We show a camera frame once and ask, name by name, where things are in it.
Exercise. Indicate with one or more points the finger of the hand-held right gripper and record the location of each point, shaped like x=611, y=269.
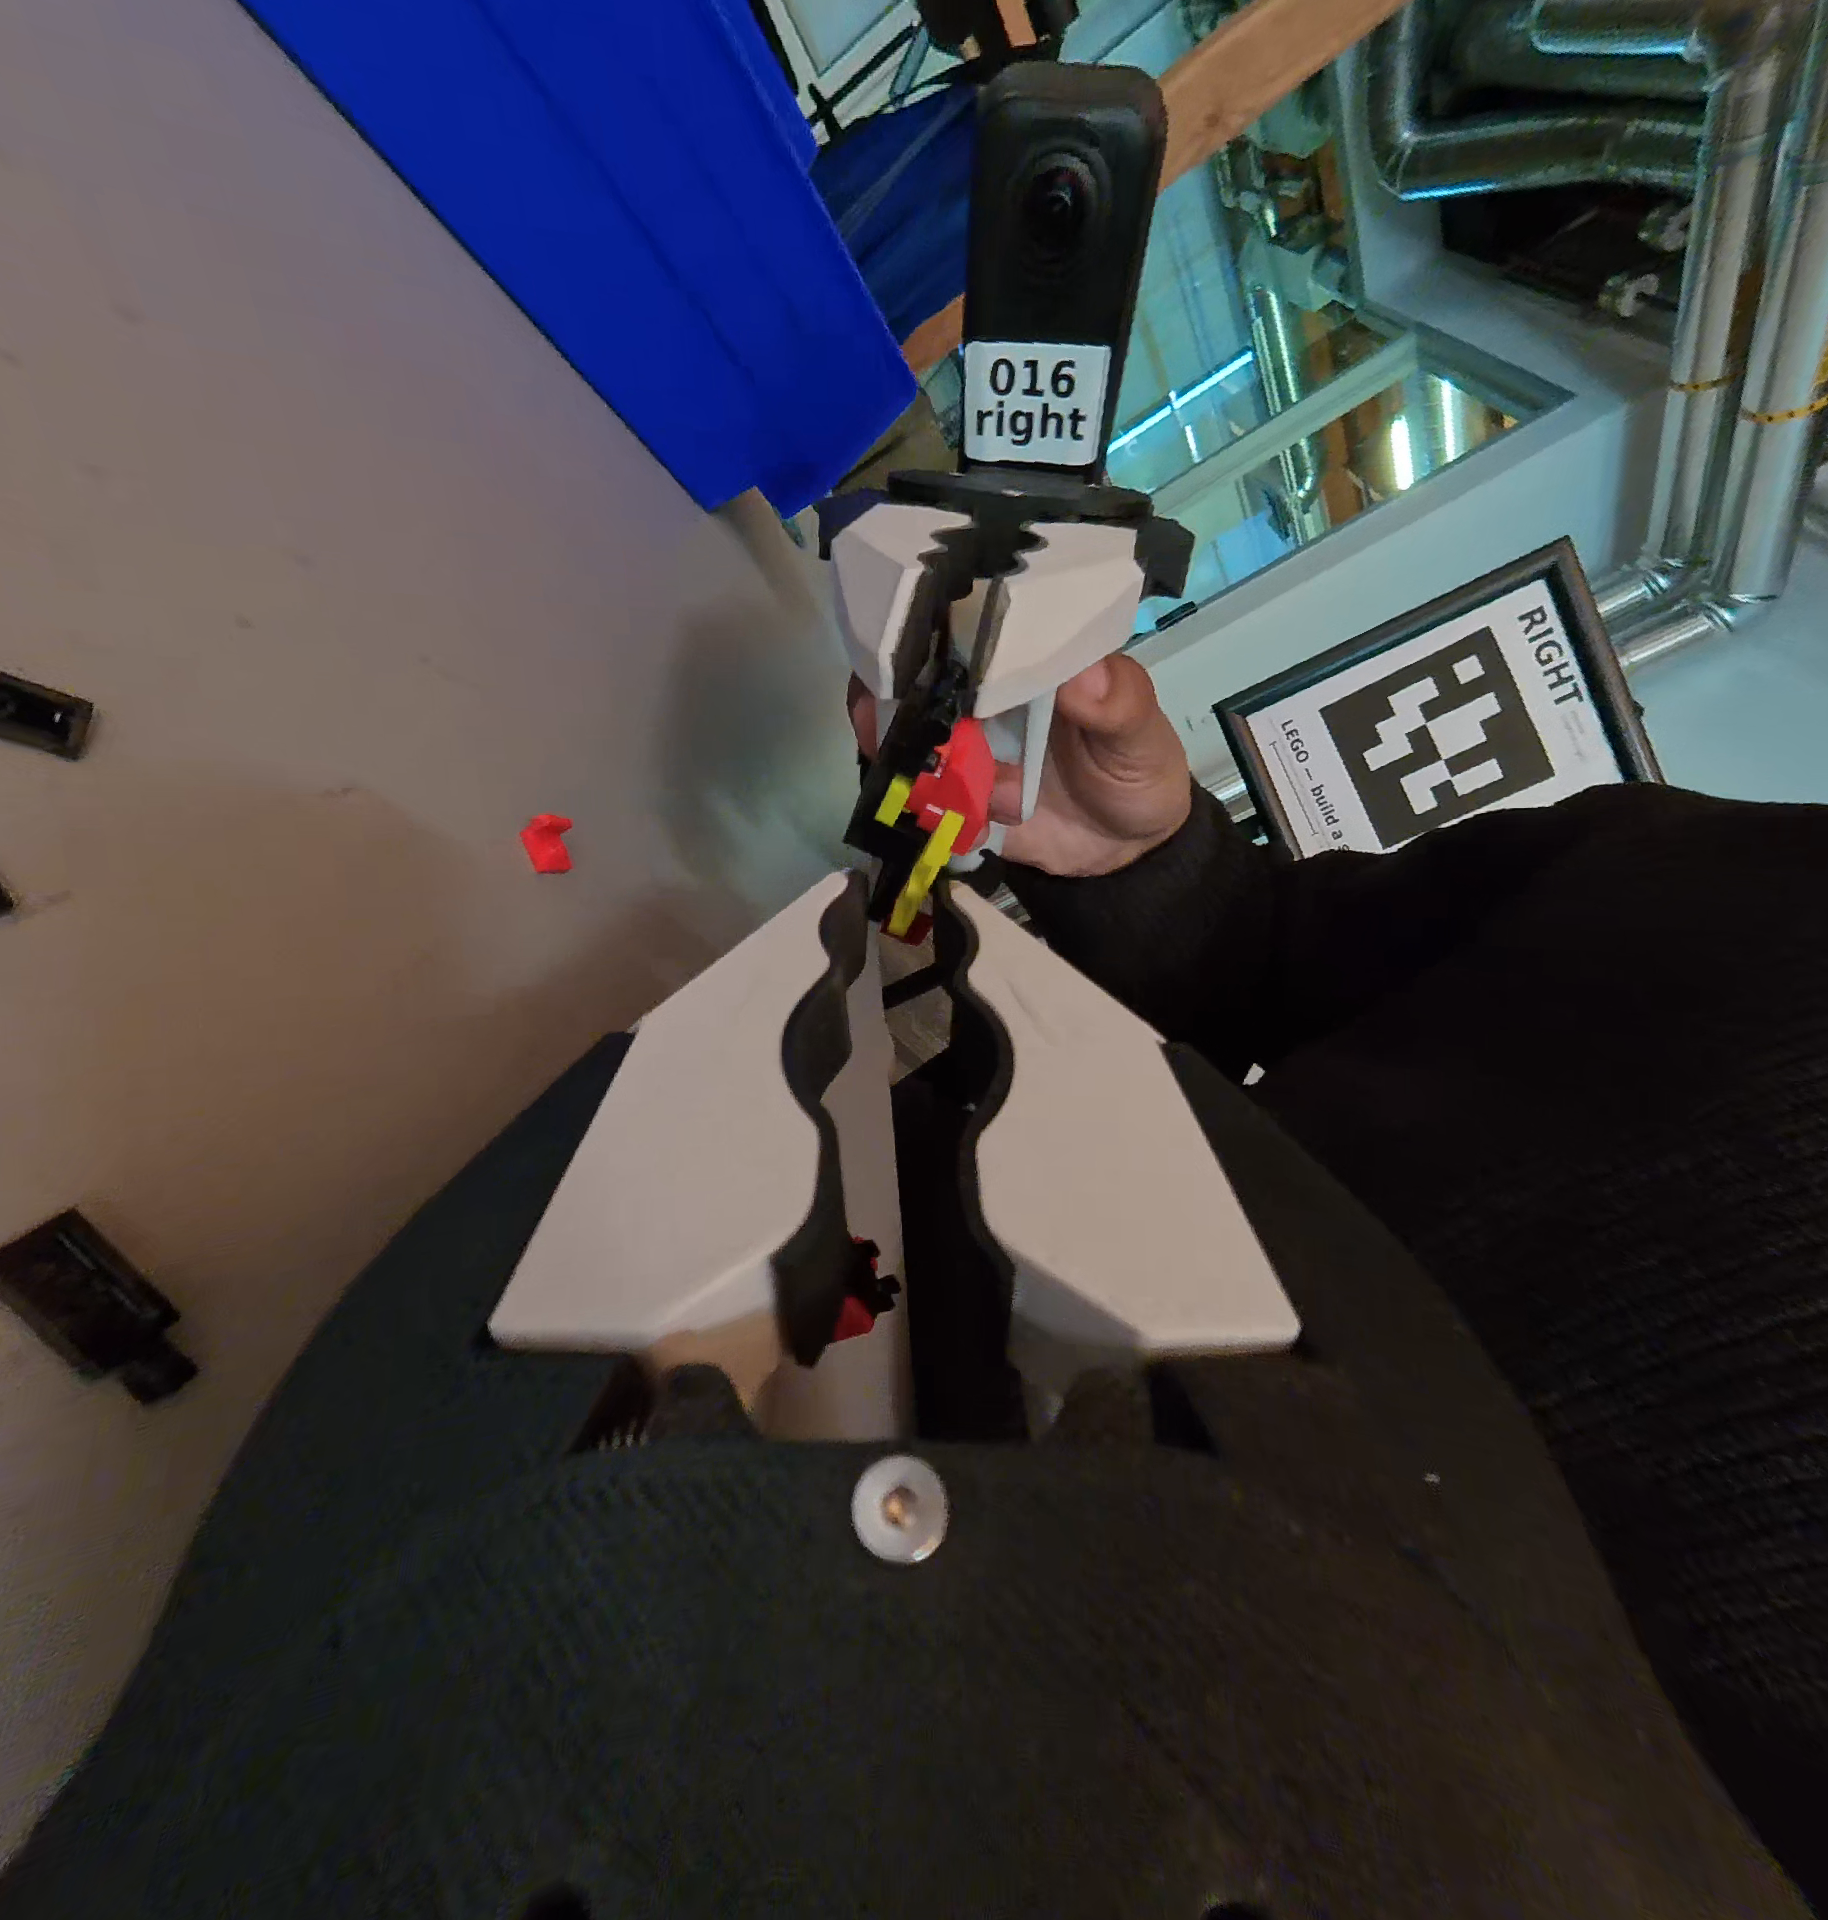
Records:
x=1071, y=601
x=876, y=601

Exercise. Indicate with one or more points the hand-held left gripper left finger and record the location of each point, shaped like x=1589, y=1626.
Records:
x=658, y=1185

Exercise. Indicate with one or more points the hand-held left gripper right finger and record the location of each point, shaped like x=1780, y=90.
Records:
x=1124, y=1185

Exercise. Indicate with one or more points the yellow red lego car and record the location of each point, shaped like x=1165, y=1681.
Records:
x=952, y=771

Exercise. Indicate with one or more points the small red lego piece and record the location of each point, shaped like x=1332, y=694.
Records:
x=547, y=847

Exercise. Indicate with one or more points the person's right hand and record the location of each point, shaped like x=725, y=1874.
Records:
x=1117, y=781

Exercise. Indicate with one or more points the dark blue container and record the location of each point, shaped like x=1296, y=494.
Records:
x=898, y=195

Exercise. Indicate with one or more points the framed marker sign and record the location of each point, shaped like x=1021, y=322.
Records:
x=1454, y=721

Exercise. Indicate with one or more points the blue plastic bin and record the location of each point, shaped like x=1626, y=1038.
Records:
x=599, y=195

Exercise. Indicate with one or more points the cluster of silver pipes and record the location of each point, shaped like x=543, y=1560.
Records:
x=1739, y=301

